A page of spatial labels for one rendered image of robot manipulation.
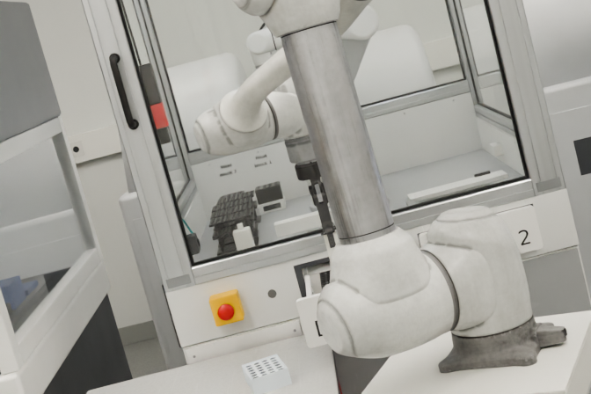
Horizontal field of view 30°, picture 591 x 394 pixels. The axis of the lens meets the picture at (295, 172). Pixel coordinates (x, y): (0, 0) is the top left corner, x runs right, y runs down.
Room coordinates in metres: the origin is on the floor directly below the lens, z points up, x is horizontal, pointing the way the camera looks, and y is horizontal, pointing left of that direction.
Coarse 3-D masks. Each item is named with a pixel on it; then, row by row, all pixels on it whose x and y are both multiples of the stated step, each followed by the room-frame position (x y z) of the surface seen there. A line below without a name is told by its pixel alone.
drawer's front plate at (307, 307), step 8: (312, 296) 2.33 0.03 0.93; (296, 304) 2.33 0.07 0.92; (304, 304) 2.33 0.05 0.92; (312, 304) 2.33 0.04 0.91; (304, 312) 2.33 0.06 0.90; (312, 312) 2.33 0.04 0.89; (304, 320) 2.33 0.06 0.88; (312, 320) 2.33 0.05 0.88; (304, 328) 2.33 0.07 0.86; (312, 328) 2.33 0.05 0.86; (312, 336) 2.33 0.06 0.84; (312, 344) 2.33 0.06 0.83; (320, 344) 2.33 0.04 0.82
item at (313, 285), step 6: (324, 270) 2.68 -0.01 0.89; (306, 276) 2.67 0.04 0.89; (312, 276) 2.68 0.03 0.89; (318, 276) 2.68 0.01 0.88; (306, 282) 2.61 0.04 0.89; (312, 282) 2.68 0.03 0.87; (318, 282) 2.68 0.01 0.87; (306, 288) 2.55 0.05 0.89; (312, 288) 2.64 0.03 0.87; (318, 288) 2.68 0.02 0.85; (306, 294) 2.50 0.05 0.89; (312, 294) 2.56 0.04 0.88
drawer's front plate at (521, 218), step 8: (520, 208) 2.63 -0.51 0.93; (528, 208) 2.63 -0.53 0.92; (504, 216) 2.63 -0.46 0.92; (512, 216) 2.63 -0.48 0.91; (520, 216) 2.63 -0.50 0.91; (528, 216) 2.63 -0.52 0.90; (512, 224) 2.63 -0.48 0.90; (520, 224) 2.63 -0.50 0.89; (528, 224) 2.63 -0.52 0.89; (536, 224) 2.63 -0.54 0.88; (424, 232) 2.65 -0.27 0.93; (512, 232) 2.63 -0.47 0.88; (528, 232) 2.63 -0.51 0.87; (536, 232) 2.63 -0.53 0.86; (424, 240) 2.64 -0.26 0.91; (520, 240) 2.63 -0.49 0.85; (528, 240) 2.63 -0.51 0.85; (536, 240) 2.63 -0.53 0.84; (520, 248) 2.63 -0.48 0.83; (528, 248) 2.63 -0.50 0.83; (536, 248) 2.63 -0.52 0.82
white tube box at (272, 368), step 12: (264, 360) 2.41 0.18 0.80; (276, 360) 2.39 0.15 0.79; (252, 372) 2.34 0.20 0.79; (264, 372) 2.33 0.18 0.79; (276, 372) 2.29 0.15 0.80; (288, 372) 2.30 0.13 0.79; (252, 384) 2.28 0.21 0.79; (264, 384) 2.29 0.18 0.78; (276, 384) 2.29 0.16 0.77; (288, 384) 2.30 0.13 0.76
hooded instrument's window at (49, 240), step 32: (32, 160) 3.18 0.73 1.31; (64, 160) 3.58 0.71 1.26; (0, 192) 2.79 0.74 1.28; (32, 192) 3.08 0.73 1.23; (64, 192) 3.46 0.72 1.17; (0, 224) 2.71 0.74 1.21; (32, 224) 2.98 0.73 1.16; (64, 224) 3.33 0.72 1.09; (0, 256) 2.63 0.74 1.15; (32, 256) 2.89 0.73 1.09; (64, 256) 3.22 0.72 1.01; (32, 288) 2.81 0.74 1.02
